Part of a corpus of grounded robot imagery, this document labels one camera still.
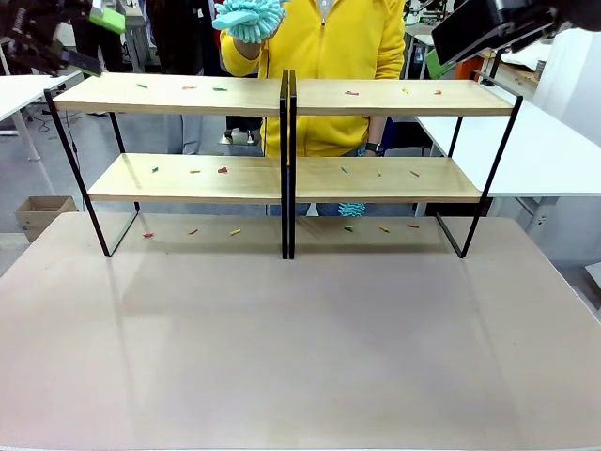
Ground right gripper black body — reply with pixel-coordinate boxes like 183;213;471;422
556;0;601;30

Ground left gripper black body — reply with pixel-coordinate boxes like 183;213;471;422
0;0;67;77

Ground teal microfiber duster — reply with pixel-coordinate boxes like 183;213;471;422
211;0;292;45
336;201;367;219

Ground person's right forearm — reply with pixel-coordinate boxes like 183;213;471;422
219;32;267;79

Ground person's left forearm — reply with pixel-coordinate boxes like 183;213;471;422
367;116;392;148

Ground person's right hand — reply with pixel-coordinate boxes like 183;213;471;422
232;35;266;62

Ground white paper sheet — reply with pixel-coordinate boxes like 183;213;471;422
501;41;553;67

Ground background person black trousers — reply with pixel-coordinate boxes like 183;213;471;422
69;27;129;72

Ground grey metal stool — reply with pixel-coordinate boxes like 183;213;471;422
125;18;152;71

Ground black clamp stand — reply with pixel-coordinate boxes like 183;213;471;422
472;46;507;89

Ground wooden workbench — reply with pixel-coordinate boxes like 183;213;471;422
476;49;541;100

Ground white table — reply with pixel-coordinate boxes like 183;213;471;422
0;70;85;198
415;79;601;222

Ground white partition panel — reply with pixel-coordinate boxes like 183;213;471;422
532;25;601;142

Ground black flat panel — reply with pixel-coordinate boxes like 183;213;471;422
430;0;517;66

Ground background person dark clothes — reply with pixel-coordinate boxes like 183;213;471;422
143;0;222;155

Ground orange background object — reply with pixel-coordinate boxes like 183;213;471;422
454;58;485;82

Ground green chair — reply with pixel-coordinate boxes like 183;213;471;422
424;48;460;81

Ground cardboard box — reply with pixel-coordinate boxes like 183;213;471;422
14;195;79;243

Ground background person legs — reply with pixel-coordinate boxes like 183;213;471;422
226;116;263;145

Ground person in yellow jacket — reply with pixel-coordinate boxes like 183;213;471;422
219;0;419;218

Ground black floor cable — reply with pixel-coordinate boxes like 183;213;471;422
25;103;54;135

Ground wooden shelf unit black frame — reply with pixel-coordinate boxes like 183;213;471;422
43;69;290;260
287;70;525;260

